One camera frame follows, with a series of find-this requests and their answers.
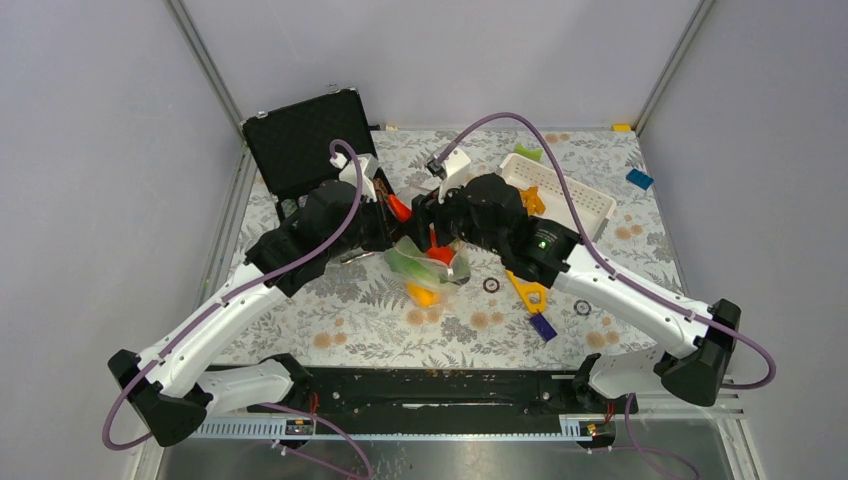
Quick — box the green plastic piece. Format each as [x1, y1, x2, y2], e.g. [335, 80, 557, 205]
[513, 143, 544, 162]

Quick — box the purple toy brick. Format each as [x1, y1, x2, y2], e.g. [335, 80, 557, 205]
[529, 313, 558, 342]

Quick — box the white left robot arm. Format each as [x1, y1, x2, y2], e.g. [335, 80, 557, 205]
[108, 180, 402, 447]

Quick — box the green lettuce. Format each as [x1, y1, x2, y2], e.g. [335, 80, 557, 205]
[384, 249, 450, 288]

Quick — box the white plastic basket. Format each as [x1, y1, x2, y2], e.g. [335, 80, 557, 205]
[497, 153, 616, 241]

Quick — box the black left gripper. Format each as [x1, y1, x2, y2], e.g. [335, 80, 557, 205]
[326, 189, 404, 261]

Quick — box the yellow bell pepper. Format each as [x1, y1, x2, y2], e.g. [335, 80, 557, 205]
[406, 283, 441, 308]

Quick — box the orange carrot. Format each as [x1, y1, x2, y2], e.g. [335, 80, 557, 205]
[388, 194, 455, 266]

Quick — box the blue toy brick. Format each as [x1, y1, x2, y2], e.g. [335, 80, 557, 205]
[626, 169, 654, 191]

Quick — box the yellow triangular plastic tool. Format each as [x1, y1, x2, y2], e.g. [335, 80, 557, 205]
[506, 270, 548, 314]

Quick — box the orange brown food piece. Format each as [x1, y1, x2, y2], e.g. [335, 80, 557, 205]
[519, 186, 546, 216]

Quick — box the clear zip top bag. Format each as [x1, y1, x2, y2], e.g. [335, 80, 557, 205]
[384, 237, 471, 294]

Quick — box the floral table mat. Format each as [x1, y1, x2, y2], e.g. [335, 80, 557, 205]
[218, 131, 682, 370]

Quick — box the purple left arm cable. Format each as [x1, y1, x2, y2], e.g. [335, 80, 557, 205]
[101, 139, 376, 480]

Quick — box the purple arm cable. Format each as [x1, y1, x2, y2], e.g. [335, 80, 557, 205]
[101, 139, 376, 480]
[429, 112, 778, 480]

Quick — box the black poker chip case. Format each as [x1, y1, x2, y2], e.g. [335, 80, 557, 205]
[241, 88, 377, 220]

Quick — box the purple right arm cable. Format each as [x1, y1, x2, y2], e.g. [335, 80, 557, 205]
[429, 112, 778, 480]

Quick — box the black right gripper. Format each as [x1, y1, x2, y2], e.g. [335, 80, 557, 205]
[399, 171, 506, 256]

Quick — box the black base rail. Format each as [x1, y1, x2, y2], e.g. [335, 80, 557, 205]
[281, 366, 639, 436]

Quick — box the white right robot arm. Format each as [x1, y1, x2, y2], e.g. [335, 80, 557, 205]
[389, 174, 741, 412]

